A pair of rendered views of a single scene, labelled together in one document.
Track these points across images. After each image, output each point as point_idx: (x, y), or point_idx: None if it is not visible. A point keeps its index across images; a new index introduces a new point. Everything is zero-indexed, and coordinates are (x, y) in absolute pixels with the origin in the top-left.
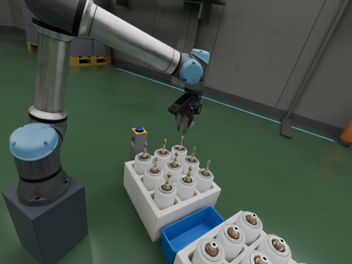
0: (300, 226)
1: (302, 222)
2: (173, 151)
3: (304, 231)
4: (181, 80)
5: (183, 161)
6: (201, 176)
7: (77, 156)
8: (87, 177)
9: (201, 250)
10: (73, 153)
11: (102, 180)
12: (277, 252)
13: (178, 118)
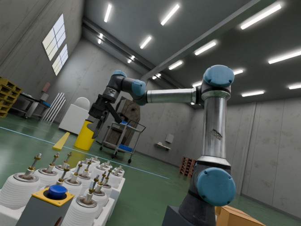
0: (15, 170)
1: (9, 168)
2: (36, 184)
3: (19, 170)
4: (143, 104)
5: (54, 177)
6: (70, 169)
7: None
8: None
9: (119, 176)
10: None
11: None
12: (95, 162)
13: (101, 126)
